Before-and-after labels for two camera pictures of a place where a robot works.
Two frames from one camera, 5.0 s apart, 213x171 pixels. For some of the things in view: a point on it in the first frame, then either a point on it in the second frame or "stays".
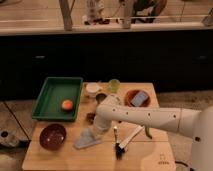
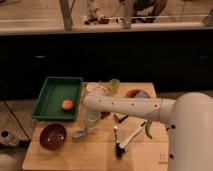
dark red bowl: x=52 y=136 stays
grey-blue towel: x=86 y=139 -> x=80 y=133
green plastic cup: x=114 y=85 stays
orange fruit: x=67 y=105 stays
